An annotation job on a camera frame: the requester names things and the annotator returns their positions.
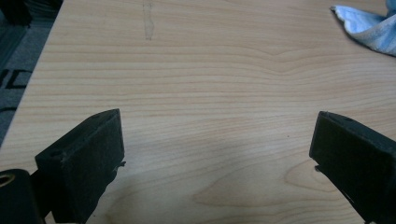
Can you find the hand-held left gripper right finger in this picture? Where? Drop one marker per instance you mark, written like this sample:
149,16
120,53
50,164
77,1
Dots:
355,155

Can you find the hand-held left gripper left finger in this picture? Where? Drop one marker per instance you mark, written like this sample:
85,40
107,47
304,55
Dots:
81,161

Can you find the blue white striped cloth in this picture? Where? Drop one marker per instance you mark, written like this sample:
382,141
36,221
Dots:
375,31

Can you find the grey floor mat black print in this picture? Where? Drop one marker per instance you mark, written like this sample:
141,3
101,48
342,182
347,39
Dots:
18,65

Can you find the dark object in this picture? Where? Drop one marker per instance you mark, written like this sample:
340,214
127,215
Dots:
34,9

